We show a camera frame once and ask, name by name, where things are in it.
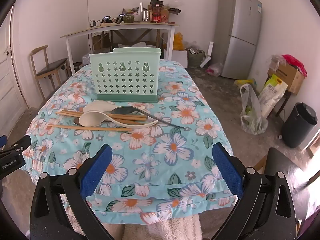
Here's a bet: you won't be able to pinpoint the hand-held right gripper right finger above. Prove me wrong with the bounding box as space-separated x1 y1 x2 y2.
210 142 298 240

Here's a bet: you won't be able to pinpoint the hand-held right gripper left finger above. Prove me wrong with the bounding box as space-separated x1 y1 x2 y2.
29 144 115 240

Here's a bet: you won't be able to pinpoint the white plastic spoon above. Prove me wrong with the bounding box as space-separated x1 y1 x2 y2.
82 100 148 113
78 111 159 128

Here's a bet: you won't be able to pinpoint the steel spoon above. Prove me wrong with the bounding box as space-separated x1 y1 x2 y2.
111 106 186 129

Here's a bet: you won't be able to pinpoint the green perforated utensil holder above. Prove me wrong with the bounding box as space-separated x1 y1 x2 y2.
89 47 161 103

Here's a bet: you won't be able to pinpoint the clear plastic bag with greens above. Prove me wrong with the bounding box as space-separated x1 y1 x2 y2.
240 84 269 135

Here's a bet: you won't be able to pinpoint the white door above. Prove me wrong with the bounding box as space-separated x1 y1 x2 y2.
0 12 28 120

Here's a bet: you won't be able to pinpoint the floral blue blanket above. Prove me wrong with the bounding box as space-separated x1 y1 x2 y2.
21 59 244 224

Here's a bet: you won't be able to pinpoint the wooden chair with dark seat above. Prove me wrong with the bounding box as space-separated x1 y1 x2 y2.
30 45 69 100

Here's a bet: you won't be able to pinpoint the black trash bin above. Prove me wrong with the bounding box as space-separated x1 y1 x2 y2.
280 102 318 148

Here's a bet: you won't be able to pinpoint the white fluffy towel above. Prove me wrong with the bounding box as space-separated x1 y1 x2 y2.
122 214 203 240

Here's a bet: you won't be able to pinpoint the yellow and white rice bag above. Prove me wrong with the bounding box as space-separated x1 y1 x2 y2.
257 74 288 118

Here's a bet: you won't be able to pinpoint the yellow plastic bag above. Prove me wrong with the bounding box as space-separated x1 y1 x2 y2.
234 79 255 88

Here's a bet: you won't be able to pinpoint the purple cloth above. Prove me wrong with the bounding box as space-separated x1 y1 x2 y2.
297 215 318 240

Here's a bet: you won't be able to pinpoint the pink and white plastic bag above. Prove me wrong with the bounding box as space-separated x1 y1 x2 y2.
205 62 223 77

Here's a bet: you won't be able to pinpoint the brown cardboard box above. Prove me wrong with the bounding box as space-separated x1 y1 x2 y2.
267 60 305 95

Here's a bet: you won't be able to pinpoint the green woven bag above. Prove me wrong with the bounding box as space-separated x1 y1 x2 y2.
187 47 205 68

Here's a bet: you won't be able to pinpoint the white flat box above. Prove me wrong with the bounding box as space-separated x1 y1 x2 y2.
199 41 214 68

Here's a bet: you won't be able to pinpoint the white cardboard box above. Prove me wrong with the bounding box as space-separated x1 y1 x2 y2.
171 49 188 68

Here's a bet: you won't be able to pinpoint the red cloth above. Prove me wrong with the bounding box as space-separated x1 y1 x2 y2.
282 54 308 78

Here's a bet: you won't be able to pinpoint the silver refrigerator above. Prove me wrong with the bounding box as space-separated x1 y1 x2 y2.
215 0 263 80

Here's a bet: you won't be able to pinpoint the white sack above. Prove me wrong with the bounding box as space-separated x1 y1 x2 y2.
130 42 155 49

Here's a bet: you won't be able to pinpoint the orange plastic bag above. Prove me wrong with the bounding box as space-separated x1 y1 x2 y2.
173 32 184 50

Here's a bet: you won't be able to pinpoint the white table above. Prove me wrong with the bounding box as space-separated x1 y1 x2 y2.
60 21 180 77

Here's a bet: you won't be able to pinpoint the red drink bottles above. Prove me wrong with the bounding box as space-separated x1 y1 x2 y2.
151 5 162 23

